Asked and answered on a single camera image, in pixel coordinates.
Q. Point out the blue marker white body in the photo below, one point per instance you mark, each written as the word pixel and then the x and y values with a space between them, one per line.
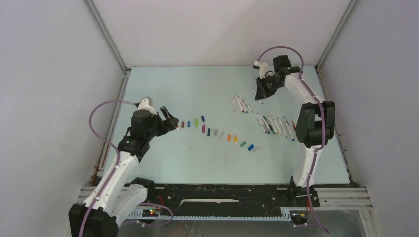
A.
pixel 265 124

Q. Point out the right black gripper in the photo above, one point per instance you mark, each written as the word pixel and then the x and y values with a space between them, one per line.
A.
pixel 262 92

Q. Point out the grey slotted cable duct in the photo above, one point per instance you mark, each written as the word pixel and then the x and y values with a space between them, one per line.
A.
pixel 138 214

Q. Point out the dark green thin pen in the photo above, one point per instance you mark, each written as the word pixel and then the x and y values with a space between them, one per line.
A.
pixel 269 125

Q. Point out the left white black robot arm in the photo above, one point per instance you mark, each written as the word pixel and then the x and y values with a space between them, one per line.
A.
pixel 102 213

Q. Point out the controller board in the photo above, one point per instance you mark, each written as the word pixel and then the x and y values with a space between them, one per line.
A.
pixel 299 219
pixel 150 213

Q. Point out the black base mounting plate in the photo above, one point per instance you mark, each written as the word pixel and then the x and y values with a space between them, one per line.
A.
pixel 228 200

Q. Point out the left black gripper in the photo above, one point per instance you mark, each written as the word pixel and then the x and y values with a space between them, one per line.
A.
pixel 169 124

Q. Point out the left controller board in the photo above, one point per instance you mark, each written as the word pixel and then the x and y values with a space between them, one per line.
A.
pixel 150 213

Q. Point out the light green marker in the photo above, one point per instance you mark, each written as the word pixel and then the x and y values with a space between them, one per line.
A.
pixel 246 104

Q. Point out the aluminium frame rail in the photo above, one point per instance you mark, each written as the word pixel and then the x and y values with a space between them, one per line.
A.
pixel 336 33
pixel 98 169

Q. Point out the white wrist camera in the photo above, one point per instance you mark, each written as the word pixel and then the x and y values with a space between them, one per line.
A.
pixel 146 104
pixel 262 67

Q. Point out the green capped marker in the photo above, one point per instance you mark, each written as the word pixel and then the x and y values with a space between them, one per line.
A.
pixel 282 127

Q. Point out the yellow capped marker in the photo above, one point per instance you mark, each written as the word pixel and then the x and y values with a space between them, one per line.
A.
pixel 277 127

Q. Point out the right aluminium frame rail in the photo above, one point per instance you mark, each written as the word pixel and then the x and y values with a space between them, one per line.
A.
pixel 336 33

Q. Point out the right controller board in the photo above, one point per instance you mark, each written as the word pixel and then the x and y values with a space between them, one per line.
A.
pixel 299 219

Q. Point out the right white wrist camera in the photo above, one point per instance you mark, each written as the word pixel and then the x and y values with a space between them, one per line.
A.
pixel 262 67

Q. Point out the orange capped marker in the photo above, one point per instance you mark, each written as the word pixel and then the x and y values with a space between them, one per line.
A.
pixel 273 125

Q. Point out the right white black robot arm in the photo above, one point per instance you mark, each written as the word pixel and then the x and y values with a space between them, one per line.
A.
pixel 316 120

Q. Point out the brown capped marker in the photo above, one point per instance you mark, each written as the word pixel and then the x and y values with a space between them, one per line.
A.
pixel 240 104

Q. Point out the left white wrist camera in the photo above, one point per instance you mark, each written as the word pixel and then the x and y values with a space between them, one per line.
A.
pixel 146 104

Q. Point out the left aluminium frame rail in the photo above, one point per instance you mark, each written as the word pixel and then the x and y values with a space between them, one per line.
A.
pixel 98 169

